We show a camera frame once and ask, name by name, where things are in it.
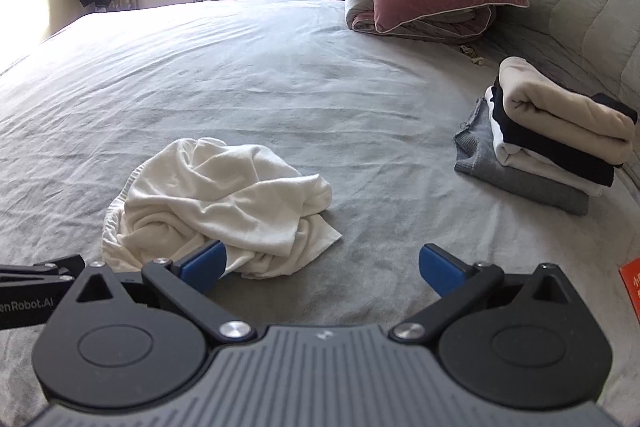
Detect beige folded garment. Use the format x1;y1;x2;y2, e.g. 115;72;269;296
498;56;636;165

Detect grey folded sweater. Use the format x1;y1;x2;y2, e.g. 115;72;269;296
454;98;589;217

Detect white long pants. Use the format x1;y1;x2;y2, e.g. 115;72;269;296
102;138;342;280

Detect white folded garment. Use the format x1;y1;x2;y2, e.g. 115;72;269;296
484;88;603;197

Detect folded grey pink duvet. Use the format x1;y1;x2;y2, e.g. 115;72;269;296
344;0;496;44

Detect black folded garment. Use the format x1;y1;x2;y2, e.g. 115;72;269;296
491;77;638;186

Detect red paper card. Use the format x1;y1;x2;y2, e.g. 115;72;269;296
618;258;640;320

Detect small brown trinket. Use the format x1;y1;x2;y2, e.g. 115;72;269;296
459;46;485;66

